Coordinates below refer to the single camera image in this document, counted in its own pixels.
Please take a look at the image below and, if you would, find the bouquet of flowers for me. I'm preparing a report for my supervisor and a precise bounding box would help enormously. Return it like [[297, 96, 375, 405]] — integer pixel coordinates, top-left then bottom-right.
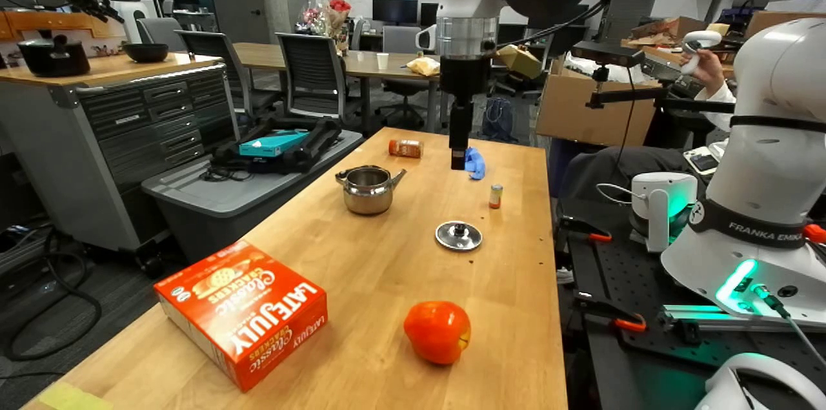
[[295, 0, 353, 56]]

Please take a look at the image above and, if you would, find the large cardboard box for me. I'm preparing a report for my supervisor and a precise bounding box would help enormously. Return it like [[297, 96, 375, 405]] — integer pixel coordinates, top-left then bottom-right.
[[535, 60, 660, 149]]

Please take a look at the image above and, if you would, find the teal box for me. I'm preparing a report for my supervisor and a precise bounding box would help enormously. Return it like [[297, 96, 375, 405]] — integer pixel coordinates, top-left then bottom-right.
[[238, 129, 311, 158]]

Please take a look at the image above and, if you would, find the yellow tape patch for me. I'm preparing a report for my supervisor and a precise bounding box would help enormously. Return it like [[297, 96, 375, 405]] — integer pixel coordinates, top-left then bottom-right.
[[37, 382, 114, 410]]

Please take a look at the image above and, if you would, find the grey storage bin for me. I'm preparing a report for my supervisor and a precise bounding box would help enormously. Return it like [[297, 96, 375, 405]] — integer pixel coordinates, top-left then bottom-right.
[[141, 128, 365, 263]]

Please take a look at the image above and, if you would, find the orange black clamp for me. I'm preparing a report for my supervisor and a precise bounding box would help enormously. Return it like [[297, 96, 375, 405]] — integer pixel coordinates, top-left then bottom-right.
[[560, 215, 613, 245], [573, 290, 648, 334]]

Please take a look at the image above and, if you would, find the person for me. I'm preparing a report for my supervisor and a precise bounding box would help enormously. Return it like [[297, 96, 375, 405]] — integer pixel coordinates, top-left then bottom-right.
[[560, 48, 738, 201]]

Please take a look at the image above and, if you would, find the grey tool cabinet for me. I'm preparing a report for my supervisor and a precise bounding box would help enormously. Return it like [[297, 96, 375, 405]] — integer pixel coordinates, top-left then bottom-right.
[[0, 52, 237, 253]]

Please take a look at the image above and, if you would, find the blue glove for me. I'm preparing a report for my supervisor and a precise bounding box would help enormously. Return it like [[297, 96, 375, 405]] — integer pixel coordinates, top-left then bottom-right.
[[464, 147, 487, 181]]

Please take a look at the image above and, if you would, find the black case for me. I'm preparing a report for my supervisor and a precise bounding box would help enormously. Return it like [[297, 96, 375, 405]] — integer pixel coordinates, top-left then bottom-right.
[[212, 116, 343, 176]]

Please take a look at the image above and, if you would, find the yellow bag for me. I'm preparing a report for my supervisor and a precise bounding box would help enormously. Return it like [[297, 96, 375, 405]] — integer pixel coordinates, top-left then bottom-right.
[[406, 56, 441, 77]]

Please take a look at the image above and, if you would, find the black bowl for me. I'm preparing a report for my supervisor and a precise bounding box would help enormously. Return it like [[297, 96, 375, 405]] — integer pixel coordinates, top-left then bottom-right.
[[122, 42, 170, 64]]

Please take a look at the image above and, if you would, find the stack of cardboard boxes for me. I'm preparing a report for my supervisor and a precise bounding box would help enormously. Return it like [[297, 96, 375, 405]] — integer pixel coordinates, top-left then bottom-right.
[[621, 15, 731, 66]]

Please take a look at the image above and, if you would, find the white device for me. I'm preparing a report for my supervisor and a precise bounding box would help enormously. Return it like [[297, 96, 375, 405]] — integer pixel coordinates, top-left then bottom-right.
[[630, 171, 699, 254]]

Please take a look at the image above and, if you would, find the black pot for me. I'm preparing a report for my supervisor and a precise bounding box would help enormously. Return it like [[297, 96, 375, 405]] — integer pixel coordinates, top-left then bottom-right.
[[17, 34, 92, 79]]

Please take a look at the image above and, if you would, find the hand controller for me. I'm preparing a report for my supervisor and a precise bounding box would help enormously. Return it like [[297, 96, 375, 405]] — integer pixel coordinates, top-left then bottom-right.
[[680, 30, 723, 76]]

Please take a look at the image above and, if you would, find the black cable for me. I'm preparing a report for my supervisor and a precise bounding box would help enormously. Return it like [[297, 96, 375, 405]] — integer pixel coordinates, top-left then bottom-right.
[[0, 228, 104, 364]]

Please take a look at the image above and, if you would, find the row of monitors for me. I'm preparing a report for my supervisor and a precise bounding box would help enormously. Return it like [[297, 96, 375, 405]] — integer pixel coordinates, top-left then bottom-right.
[[372, 0, 441, 28]]

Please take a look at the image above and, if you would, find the wooden meeting table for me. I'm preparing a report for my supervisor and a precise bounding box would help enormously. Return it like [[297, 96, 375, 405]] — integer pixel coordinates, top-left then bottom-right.
[[231, 41, 454, 134]]

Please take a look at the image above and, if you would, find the row of office chairs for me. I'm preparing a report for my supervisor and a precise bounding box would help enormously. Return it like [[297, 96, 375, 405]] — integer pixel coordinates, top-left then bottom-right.
[[135, 17, 363, 128]]

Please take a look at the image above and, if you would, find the steel kettle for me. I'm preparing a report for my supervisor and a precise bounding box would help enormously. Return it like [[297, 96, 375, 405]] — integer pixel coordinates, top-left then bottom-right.
[[335, 165, 408, 216]]

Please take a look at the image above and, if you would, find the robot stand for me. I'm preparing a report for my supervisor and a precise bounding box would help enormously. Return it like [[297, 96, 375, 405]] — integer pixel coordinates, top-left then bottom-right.
[[556, 196, 826, 410]]

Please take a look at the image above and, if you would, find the white headset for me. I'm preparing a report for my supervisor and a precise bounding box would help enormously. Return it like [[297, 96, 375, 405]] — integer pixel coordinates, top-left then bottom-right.
[[694, 352, 826, 410]]

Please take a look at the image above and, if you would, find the camera on mount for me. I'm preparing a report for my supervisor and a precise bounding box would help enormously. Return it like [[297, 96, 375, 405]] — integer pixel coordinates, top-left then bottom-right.
[[570, 40, 738, 115]]

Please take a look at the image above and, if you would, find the blue bag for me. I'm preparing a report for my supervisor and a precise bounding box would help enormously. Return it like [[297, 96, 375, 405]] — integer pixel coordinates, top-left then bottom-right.
[[480, 96, 519, 144]]

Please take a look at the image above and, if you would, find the orange cracker box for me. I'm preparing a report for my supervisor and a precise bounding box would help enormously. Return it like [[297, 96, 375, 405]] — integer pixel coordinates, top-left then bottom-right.
[[153, 240, 329, 393]]

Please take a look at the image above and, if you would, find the small tan box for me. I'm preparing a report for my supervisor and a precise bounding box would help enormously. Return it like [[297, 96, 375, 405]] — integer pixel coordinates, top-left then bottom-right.
[[496, 44, 543, 80]]

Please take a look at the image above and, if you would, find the orange spice bottle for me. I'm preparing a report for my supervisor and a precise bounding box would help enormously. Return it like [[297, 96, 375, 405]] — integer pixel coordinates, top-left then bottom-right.
[[388, 139, 425, 159]]

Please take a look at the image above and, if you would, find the steel kettle lid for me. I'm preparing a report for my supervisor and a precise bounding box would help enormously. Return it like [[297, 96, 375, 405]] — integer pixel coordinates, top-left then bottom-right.
[[434, 221, 484, 252]]

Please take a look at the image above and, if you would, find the green cable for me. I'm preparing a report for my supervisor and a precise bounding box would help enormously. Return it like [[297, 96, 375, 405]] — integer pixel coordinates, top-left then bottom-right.
[[750, 283, 826, 367]]

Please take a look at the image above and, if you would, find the aluminium rail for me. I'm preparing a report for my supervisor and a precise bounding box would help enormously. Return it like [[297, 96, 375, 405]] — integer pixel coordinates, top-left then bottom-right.
[[657, 304, 826, 334]]

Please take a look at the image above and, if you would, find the red apple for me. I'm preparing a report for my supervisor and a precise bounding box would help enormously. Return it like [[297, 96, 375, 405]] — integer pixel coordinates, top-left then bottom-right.
[[403, 300, 472, 366]]

